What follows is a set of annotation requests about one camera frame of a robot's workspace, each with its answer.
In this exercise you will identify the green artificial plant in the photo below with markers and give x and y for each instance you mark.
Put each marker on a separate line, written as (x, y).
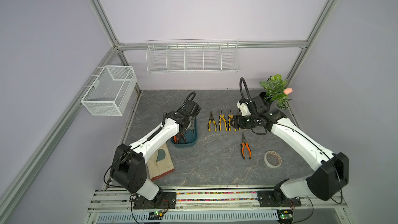
(274, 87)

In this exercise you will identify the yellow black combination pliers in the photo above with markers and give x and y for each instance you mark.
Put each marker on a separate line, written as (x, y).
(230, 118)

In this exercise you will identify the white wire basket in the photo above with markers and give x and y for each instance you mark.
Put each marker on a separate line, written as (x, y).
(110, 92)

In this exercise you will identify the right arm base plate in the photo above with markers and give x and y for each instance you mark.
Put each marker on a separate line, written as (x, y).
(269, 198)

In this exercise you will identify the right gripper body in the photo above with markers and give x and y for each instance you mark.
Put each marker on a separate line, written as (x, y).
(247, 121)

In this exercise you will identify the yellow needle nose pliers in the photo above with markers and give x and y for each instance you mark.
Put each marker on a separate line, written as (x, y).
(212, 125)

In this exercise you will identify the large yellow combination pliers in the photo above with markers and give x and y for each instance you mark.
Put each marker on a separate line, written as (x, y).
(223, 125)

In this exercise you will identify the white tape roll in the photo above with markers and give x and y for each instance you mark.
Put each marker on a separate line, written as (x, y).
(272, 159)

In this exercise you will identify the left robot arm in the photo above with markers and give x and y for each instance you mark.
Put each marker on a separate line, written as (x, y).
(128, 168)

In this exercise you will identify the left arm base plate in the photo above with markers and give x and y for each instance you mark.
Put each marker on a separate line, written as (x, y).
(166, 200)

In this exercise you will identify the beige work glove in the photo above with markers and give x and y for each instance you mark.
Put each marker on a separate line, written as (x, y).
(160, 163)

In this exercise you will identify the teal plastic storage box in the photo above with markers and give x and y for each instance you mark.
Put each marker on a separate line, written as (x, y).
(187, 137)

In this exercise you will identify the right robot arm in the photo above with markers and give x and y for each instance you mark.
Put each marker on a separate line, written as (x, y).
(330, 170)

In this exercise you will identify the white wire wall shelf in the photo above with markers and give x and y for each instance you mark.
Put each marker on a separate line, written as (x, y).
(193, 56)

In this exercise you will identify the orange needle nose pliers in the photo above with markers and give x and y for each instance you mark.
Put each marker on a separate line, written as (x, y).
(245, 149)

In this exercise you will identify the pink tulip flower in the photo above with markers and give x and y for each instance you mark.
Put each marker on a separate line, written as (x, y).
(287, 91)

